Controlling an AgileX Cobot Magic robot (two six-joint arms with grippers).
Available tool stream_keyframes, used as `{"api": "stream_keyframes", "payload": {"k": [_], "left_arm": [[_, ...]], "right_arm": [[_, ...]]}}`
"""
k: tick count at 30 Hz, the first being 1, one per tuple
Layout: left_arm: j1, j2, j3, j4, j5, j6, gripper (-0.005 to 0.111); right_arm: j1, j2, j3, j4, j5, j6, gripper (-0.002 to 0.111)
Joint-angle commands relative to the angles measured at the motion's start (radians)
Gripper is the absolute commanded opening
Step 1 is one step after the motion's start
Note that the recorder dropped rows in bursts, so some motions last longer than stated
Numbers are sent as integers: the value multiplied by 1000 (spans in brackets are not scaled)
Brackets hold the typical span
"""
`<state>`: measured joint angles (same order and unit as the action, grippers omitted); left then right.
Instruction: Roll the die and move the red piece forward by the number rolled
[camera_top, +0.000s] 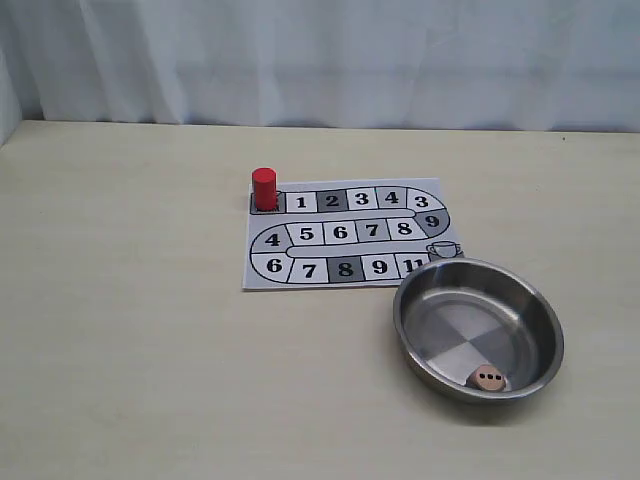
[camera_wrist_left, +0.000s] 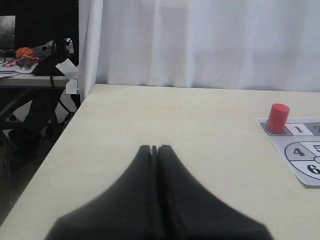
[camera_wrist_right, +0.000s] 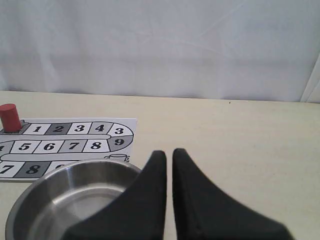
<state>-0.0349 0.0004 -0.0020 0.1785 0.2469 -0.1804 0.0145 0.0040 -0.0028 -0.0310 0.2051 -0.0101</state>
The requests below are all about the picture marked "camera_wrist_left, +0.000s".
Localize grey cluttered side table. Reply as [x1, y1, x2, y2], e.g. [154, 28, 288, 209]
[0, 71, 69, 89]

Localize black bag on table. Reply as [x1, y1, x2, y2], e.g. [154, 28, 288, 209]
[32, 55, 67, 76]

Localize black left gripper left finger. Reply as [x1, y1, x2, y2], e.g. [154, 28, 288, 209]
[46, 145, 160, 240]

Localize printed paper game board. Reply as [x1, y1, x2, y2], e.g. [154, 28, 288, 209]
[255, 117, 320, 188]

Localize white curtain backdrop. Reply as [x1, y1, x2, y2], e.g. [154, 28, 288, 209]
[78, 0, 320, 99]

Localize red cylinder game piece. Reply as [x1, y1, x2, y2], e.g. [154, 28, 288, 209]
[266, 103, 290, 134]

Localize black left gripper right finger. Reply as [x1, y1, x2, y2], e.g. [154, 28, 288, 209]
[157, 145, 273, 240]

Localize crumpled white paper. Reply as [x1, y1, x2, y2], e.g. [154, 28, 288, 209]
[55, 58, 80, 95]

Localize orange mini basketball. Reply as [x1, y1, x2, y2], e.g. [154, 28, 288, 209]
[15, 47, 37, 59]

